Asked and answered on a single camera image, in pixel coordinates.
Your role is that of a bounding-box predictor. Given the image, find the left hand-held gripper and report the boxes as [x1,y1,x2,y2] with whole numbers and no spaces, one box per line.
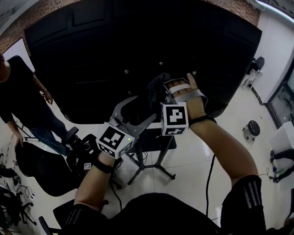
[95,95,158,160]

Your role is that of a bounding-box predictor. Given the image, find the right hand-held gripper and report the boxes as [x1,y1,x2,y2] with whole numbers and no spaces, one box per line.
[160,82,190,137]

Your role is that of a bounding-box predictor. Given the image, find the grey cloth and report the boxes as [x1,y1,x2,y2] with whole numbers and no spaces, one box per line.
[147,73,172,111]

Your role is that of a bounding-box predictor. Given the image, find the black TV stand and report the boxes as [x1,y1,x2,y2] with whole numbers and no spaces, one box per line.
[119,57,198,186]

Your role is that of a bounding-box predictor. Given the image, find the person's left forearm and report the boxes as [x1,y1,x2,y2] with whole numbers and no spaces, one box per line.
[73,151,115,213]

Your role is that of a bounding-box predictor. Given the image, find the person's right forearm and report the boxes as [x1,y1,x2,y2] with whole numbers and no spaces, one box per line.
[188,116,259,186]

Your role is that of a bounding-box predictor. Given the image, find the whiteboard on rolling stand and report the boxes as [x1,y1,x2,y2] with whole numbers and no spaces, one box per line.
[1,38,35,74]

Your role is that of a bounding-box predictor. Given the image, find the person's right hand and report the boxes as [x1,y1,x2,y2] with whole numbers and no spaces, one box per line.
[169,73,207,122]

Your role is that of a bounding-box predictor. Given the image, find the black wristband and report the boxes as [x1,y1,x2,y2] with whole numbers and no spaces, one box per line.
[91,156,115,174]

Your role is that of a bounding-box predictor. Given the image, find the black equipment pack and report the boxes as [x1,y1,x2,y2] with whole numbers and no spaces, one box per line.
[68,134,102,177]

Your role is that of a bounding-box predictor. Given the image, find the large black television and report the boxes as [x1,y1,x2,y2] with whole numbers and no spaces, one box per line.
[24,0,263,126]

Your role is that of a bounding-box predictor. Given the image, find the round black stool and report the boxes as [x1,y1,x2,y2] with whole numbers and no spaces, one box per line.
[243,120,261,141]

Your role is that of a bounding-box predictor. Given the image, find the person's black shirt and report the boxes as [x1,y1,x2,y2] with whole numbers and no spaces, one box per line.
[64,174,267,235]

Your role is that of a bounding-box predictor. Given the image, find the black office chair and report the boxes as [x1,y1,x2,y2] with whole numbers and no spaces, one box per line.
[15,127,122,197]
[0,181,37,227]
[39,199,108,235]

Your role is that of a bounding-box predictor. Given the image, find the ceiling light strip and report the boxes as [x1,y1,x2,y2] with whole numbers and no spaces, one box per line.
[256,0,294,16]

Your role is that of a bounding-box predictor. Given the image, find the black wrist strap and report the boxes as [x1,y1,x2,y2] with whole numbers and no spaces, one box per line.
[188,115,218,127]

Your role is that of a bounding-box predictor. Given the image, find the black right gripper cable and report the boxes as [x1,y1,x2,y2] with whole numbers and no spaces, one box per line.
[205,153,216,218]

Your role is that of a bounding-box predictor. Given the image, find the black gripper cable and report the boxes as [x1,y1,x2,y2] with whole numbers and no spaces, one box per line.
[205,153,216,218]
[110,168,124,212]

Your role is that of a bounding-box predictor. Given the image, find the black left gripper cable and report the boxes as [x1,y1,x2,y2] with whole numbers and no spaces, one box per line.
[110,168,124,212]

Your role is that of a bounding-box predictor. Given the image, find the white wire rack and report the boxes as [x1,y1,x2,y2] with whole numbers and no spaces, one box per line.
[241,68,263,91]

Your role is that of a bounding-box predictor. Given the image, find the black floor cables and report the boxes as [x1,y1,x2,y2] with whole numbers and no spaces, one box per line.
[13,183,35,198]

